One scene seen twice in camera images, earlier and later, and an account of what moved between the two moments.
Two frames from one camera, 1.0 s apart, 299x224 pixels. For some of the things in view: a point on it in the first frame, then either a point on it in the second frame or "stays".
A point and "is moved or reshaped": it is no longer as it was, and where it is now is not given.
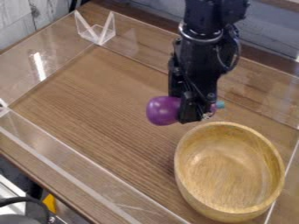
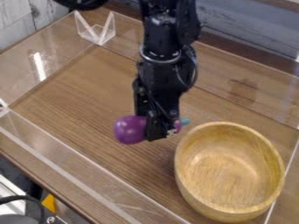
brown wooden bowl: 228,171 stays
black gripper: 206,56 -> 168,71
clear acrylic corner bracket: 98,34 stays
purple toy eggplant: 163,109 is moved or reshaped
